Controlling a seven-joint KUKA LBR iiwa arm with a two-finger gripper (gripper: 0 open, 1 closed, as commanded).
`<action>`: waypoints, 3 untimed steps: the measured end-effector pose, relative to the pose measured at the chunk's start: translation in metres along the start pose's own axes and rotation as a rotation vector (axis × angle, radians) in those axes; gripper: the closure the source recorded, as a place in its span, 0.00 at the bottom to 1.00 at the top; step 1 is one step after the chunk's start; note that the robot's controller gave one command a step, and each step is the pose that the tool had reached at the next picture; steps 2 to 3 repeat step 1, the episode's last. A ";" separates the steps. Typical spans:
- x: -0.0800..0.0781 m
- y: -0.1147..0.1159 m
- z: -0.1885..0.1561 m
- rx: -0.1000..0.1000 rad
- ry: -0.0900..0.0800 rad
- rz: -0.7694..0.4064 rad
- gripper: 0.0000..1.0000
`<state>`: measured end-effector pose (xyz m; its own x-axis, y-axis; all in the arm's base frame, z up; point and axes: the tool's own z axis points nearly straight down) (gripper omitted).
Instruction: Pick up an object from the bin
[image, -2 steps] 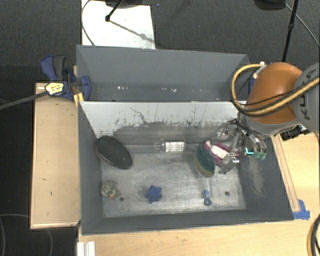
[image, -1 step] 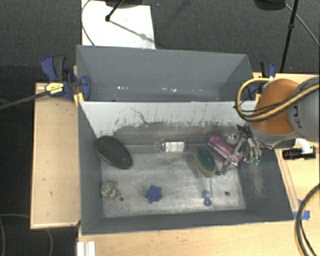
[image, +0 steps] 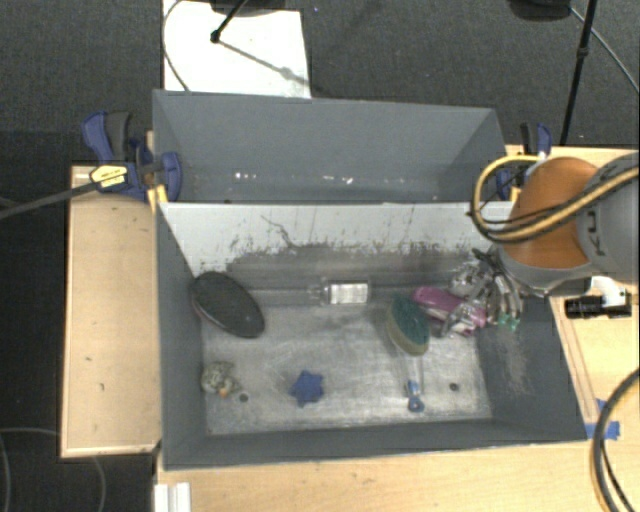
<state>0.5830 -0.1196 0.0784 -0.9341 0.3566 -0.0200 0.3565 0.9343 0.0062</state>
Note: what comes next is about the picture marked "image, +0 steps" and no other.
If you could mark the pale wood board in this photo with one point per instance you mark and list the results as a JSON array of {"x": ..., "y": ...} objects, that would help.
[{"x": 110, "y": 325}]

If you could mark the black cylinder on white bracket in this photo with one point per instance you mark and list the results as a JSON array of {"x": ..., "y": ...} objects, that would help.
[{"x": 595, "y": 305}]

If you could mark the grey metal bin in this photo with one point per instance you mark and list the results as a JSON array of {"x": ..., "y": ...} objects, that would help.
[{"x": 350, "y": 360}]

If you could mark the clear glass bottle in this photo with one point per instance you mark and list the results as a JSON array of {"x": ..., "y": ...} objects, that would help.
[{"x": 345, "y": 293}]

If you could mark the pink and purple stapler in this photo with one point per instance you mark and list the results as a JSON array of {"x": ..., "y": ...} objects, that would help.
[{"x": 435, "y": 300}]

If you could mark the grey toy animal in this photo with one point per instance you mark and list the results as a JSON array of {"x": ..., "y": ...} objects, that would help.
[{"x": 217, "y": 377}]

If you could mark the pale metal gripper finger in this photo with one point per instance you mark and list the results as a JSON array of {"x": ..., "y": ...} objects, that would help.
[
  {"x": 467, "y": 311},
  {"x": 452, "y": 326}
]

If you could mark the blue star toy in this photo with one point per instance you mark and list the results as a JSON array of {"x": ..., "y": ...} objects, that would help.
[{"x": 306, "y": 388}]

